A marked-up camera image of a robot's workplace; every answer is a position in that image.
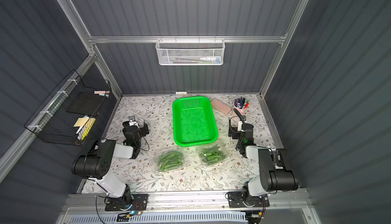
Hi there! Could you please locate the clear pepper container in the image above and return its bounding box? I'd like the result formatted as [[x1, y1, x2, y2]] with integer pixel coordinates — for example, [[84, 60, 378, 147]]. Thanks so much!
[[154, 147, 185, 173], [196, 142, 229, 167]]

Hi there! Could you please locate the green plastic basket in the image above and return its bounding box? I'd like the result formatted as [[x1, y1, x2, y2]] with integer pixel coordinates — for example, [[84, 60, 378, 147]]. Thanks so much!
[[172, 96, 219, 147]]

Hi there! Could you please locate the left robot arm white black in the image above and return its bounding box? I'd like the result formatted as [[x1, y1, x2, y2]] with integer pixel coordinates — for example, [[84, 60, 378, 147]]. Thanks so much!
[[71, 117, 149, 211]]

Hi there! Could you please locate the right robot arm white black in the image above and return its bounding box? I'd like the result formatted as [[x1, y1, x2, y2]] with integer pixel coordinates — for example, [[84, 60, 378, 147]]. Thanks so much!
[[228, 121, 299, 208]]

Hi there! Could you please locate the pink pen cup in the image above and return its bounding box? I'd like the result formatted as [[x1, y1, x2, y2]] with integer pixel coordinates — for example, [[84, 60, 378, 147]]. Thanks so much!
[[233, 97, 249, 116]]

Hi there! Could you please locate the pink pencil case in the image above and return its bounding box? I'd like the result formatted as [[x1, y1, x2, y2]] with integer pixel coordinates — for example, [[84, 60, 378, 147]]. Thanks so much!
[[211, 98, 232, 115]]

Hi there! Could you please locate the yellow marker in basket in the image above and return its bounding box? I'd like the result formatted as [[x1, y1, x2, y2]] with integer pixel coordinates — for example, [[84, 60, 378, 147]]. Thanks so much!
[[77, 118, 96, 141]]

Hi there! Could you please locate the yellow sticky note pad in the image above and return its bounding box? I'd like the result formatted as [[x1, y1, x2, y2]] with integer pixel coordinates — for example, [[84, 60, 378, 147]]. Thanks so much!
[[73, 117, 90, 127]]

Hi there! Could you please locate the black notebook in basket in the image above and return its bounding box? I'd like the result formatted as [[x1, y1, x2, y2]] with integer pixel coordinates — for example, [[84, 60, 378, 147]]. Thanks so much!
[[66, 92, 107, 116]]

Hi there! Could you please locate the pink eraser in basket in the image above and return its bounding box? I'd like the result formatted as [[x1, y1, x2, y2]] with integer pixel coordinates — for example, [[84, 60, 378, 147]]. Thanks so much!
[[94, 91, 110, 96]]

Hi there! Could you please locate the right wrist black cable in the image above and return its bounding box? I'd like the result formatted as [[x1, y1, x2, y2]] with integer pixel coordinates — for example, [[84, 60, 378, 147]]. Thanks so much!
[[228, 107, 246, 133]]

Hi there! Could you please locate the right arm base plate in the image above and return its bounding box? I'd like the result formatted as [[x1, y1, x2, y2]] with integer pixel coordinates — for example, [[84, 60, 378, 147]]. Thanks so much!
[[225, 191, 270, 208]]

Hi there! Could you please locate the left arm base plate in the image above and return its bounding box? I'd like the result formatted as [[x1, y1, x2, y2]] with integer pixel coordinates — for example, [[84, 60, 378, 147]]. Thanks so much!
[[104, 194, 149, 211]]

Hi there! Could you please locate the black wire wall basket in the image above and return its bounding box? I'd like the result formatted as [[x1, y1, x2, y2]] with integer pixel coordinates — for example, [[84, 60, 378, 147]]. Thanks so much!
[[24, 71, 112, 146]]

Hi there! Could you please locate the white wire mesh basket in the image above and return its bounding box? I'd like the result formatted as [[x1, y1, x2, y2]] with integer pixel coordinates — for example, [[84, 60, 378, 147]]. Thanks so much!
[[155, 40, 226, 66]]

